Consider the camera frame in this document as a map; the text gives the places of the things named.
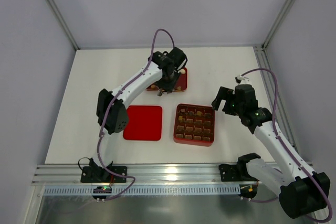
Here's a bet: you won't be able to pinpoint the metal tweezers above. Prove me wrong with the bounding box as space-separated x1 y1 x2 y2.
157 89 163 97

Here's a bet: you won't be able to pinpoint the red box lid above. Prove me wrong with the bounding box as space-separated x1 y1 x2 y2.
123 105 163 142

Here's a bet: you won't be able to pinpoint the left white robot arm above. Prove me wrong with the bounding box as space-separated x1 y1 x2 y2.
89 47 187 183

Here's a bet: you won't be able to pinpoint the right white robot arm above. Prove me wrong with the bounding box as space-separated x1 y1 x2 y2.
212 84 332 223

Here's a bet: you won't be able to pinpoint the red chocolate tray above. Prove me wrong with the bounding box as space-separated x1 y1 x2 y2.
146 67 188 92

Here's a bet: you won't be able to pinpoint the red compartment chocolate box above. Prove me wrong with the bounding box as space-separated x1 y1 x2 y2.
173 103 215 147

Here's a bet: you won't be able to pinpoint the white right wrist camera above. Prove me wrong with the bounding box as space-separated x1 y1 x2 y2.
235 75 251 85

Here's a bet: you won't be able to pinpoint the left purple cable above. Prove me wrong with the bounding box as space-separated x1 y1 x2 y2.
96 28 175 201

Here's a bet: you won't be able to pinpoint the purple cable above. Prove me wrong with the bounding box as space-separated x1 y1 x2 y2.
240 68 331 221
96 28 175 201

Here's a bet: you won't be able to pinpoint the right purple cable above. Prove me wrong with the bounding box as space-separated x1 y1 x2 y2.
240 68 331 221

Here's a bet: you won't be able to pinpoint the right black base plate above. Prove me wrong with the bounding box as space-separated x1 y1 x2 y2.
218 164 239 182

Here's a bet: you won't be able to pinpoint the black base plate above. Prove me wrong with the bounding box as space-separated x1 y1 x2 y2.
218 164 239 182
80 166 127 184

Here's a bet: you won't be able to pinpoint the aluminium mounting rail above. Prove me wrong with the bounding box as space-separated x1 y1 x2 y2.
32 163 221 185

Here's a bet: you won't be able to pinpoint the right aluminium frame post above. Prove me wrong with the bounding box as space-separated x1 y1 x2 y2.
261 0 296 50

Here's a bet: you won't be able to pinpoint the aluminium frame post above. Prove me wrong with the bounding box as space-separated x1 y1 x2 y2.
45 0 80 51
261 0 296 50

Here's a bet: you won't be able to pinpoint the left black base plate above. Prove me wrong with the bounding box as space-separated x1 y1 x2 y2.
80 166 127 184

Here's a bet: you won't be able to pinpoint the left aluminium frame post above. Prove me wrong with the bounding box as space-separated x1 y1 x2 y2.
45 0 80 51

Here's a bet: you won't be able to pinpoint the slotted cable duct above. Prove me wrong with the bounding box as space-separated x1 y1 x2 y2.
43 184 240 197

